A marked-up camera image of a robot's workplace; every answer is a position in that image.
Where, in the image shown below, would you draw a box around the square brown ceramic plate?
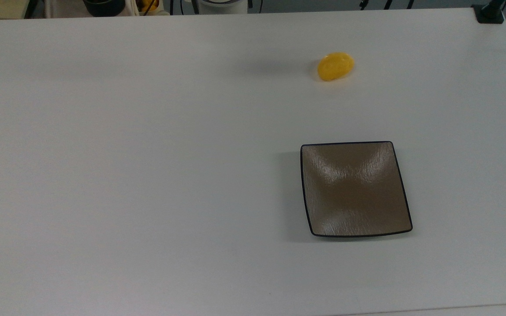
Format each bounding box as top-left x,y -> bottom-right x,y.
300,141 -> 413,238

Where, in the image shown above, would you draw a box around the white bin with yellow items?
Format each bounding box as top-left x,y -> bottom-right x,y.
134,0 -> 171,17

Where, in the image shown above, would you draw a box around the black tripod legs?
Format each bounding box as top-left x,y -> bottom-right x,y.
359,0 -> 415,10

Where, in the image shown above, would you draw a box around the black round container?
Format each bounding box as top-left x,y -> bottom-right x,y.
83,0 -> 127,18

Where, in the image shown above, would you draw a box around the black camera stand pole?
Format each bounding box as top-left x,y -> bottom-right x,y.
472,0 -> 506,24

